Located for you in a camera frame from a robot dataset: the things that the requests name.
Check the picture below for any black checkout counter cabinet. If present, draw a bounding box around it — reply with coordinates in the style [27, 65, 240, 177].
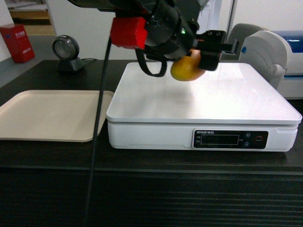
[0, 127, 303, 227]

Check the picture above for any black round barcode scanner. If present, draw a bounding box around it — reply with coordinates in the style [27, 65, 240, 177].
[52, 35, 85, 74]

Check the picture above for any grey blue label printer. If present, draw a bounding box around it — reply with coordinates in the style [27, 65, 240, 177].
[239, 30, 303, 99]

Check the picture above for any dark red yellow mango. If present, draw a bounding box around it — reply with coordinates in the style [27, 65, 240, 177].
[170, 49, 206, 81]

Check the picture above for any red wrist camera mount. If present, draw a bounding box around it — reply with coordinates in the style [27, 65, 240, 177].
[110, 17, 148, 50]

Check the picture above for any black hanging cable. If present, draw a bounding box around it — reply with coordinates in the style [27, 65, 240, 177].
[84, 37, 113, 227]

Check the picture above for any grey green chair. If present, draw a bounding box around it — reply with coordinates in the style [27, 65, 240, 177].
[221, 23, 268, 61]

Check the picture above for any red fire extinguisher box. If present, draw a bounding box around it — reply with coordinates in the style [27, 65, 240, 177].
[0, 24, 35, 63]

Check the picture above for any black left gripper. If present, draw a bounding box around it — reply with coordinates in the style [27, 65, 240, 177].
[193, 30, 239, 71]

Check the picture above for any beige plastic tray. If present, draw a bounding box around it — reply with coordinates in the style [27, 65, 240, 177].
[0, 90, 99, 142]

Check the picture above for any white rolling partition panel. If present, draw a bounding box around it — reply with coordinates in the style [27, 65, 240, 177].
[46, 0, 232, 60]

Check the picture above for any white checkout scale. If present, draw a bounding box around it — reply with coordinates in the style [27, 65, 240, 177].
[107, 63, 302, 152]

